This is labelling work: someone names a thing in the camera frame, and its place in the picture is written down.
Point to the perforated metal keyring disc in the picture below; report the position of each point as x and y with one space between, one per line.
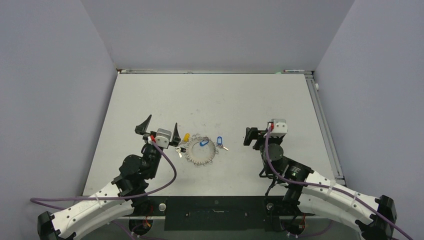
196 154

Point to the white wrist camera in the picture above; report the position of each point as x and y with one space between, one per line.
161 137
278 127

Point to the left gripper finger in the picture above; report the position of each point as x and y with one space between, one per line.
175 138
142 129

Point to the aluminium frame rail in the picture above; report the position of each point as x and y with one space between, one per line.
325 129

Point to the blue key tag on disc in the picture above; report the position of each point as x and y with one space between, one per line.
203 143

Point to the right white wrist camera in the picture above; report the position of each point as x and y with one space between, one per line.
278 127

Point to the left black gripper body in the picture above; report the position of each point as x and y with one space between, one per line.
150 154

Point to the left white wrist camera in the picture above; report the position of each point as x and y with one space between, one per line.
161 137

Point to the yellow key tag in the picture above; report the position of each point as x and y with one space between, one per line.
186 138

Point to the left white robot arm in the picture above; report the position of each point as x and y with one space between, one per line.
124 195

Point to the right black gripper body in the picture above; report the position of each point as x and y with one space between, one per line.
261 142

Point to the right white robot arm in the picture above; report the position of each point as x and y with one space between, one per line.
309 192

